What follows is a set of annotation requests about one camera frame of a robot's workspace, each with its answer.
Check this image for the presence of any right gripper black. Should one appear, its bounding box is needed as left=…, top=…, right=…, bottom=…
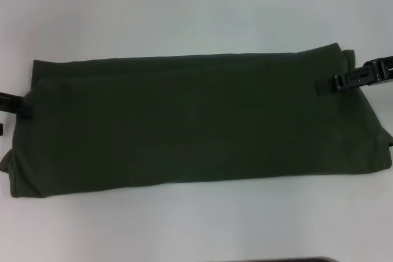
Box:
left=316, top=58, right=393, bottom=96

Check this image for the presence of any dark green printed t-shirt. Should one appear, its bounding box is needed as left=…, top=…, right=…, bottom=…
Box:
left=0, top=49, right=393, bottom=201

